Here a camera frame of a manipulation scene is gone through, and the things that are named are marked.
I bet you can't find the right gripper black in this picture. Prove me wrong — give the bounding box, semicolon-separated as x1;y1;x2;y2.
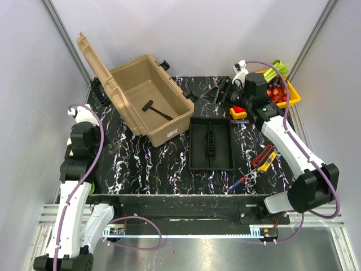
200;76;252;110

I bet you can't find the black tool box tray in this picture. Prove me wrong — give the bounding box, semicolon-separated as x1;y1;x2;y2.
188;117;235;172

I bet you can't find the tan plastic tool box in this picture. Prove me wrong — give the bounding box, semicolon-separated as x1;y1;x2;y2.
77;32;194;147

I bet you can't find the black rubber mallet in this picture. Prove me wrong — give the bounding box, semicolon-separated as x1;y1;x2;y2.
142;100;173;121

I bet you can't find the claw hammer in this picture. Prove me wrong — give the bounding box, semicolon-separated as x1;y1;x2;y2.
104;143;122;155

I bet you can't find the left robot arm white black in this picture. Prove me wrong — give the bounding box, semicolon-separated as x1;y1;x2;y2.
33;103;122;270

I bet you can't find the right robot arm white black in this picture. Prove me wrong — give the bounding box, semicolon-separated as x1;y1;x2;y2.
201;73;340;224

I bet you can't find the red apple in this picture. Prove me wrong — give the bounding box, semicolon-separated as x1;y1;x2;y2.
232;106;245;113

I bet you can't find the black marble pattern mat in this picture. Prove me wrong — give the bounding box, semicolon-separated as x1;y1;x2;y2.
85;89;295;195

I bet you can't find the red yellow cherry cluster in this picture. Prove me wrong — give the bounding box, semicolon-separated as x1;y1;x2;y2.
267;86;287;103

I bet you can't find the dark grape bunch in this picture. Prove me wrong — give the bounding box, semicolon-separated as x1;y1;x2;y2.
267;76;285;90

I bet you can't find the leek with green leaves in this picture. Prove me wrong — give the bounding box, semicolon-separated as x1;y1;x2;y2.
263;59;292;82

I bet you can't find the yellow plastic tray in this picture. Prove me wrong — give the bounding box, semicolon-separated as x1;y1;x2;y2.
228;69;301;120

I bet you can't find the yellow utility knife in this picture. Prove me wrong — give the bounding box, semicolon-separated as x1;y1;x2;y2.
257;151;277;174

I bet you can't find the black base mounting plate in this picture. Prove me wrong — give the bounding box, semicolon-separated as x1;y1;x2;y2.
86;194;290;237

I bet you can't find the napa cabbage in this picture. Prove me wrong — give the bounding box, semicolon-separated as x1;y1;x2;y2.
67;138;95;195

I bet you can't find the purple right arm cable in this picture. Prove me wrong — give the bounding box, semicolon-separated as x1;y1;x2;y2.
245;59;341;245

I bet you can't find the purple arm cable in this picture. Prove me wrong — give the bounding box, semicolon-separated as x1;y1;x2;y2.
245;59;341;245
52;103;162;271

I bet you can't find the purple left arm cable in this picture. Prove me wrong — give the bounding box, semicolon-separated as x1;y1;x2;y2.
52;103;162;271

